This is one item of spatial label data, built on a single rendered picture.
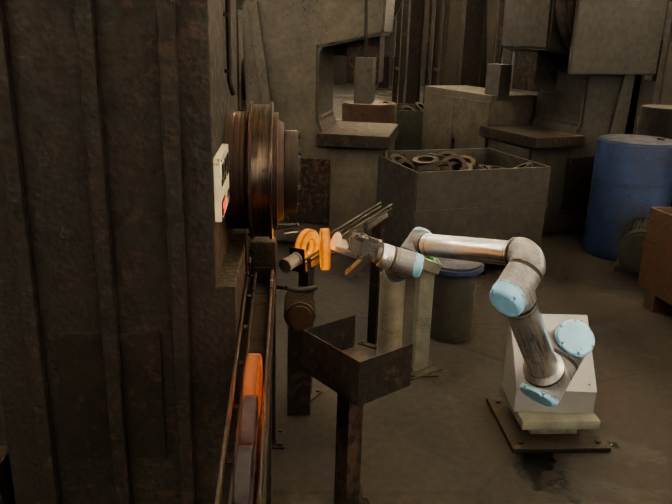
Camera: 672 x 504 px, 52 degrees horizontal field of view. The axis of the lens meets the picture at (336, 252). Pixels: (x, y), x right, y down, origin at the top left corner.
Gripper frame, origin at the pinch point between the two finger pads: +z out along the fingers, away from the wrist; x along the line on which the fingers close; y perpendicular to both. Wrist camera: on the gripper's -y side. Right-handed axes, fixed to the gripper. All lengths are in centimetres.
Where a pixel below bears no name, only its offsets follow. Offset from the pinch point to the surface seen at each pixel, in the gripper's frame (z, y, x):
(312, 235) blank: 0.7, -9.1, -41.1
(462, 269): -85, -17, -92
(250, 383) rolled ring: 18, -18, 83
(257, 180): 30.2, 20.7, 25.6
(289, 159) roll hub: 22.1, 28.3, 15.6
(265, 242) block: 20.0, -10.7, -17.0
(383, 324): -46, -45, -57
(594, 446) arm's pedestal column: -129, -48, 6
